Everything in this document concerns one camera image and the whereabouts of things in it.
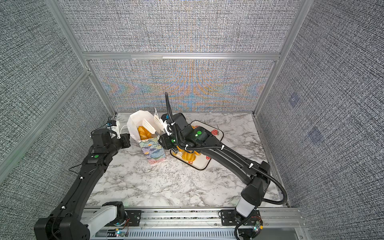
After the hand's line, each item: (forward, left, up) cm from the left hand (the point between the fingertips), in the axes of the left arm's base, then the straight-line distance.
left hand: (130, 134), depth 80 cm
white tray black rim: (-6, -40, -22) cm, 46 cm away
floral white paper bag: (-7, -12, -6) cm, 15 cm away
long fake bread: (+7, -4, -9) cm, 12 cm away
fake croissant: (-5, -31, -18) cm, 36 cm away
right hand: (-8, -19, +6) cm, 21 cm away
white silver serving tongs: (-6, -14, +11) cm, 19 cm away
